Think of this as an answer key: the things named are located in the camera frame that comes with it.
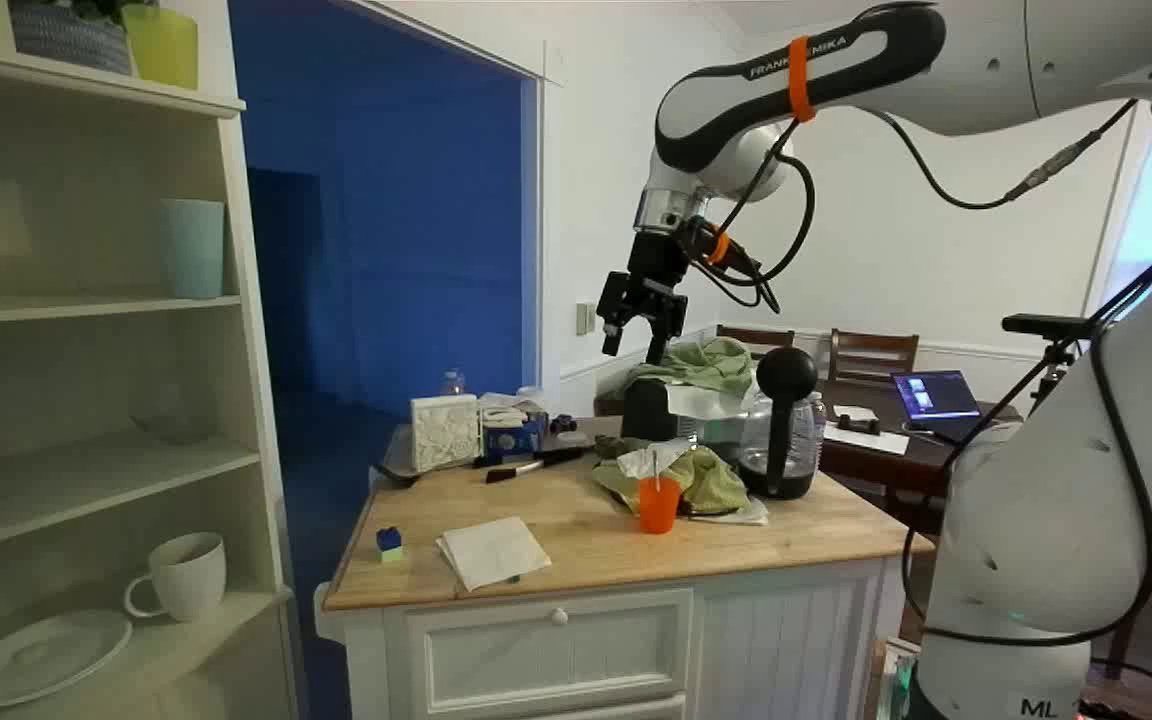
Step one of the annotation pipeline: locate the yellow-green plant pot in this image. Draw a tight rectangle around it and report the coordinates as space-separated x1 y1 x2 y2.
121 0 206 94

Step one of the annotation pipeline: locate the green fabric pile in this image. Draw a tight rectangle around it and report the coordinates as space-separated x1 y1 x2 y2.
660 336 762 405

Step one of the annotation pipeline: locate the open laptop blue screen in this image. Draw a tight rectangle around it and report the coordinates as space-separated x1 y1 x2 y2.
892 369 989 431

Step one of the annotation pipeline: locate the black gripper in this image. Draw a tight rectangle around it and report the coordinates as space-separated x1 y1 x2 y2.
598 227 697 369

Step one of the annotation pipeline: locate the white open shelf unit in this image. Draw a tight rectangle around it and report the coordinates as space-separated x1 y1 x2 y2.
0 36 301 720

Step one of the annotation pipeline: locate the small blue box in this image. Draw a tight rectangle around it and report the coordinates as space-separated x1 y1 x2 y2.
481 422 541 463

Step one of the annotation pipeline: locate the potted plant grey pot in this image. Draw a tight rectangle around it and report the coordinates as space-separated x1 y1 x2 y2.
9 0 138 75

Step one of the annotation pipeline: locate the white patterned tissue box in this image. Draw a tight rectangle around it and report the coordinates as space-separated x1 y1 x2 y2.
408 394 483 477

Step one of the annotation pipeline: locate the pale teal cup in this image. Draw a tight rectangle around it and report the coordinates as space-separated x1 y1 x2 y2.
156 198 228 300

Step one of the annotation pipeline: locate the dark wooden dining table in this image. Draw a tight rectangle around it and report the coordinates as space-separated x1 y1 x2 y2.
822 422 958 514

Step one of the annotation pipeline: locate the orange plastic cup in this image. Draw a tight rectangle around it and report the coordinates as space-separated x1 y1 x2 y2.
638 471 686 542

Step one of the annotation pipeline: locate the white ceramic plate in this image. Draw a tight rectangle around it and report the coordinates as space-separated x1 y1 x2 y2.
0 608 138 714

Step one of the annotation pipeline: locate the light green waffle cloth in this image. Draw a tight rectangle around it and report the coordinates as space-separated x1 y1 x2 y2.
668 443 756 520

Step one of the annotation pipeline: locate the white wood-top kitchen island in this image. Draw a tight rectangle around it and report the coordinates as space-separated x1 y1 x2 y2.
311 453 934 720

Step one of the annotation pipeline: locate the orange cable strap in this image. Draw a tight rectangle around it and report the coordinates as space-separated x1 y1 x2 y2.
784 32 822 130

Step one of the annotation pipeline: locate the glass kettle black handle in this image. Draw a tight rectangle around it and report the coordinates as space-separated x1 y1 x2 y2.
733 345 832 503

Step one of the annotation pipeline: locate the black cylindrical container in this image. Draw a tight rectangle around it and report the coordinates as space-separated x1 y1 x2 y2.
622 377 681 443

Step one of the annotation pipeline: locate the folded white paper towel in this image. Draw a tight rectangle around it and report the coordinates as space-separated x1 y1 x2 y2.
437 514 558 597

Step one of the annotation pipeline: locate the white ceramic mug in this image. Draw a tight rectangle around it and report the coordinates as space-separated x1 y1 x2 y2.
121 529 232 629

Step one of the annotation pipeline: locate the dark wooden chair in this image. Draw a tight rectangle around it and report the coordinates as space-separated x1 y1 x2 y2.
712 321 802 360
823 324 926 394

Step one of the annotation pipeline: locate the black camera on stand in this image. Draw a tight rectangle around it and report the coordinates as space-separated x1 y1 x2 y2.
1001 307 1098 345

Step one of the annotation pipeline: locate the black marker pen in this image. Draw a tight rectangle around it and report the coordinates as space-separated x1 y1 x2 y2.
481 457 548 484

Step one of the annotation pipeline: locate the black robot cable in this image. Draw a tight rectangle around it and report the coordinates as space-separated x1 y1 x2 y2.
702 95 1139 318

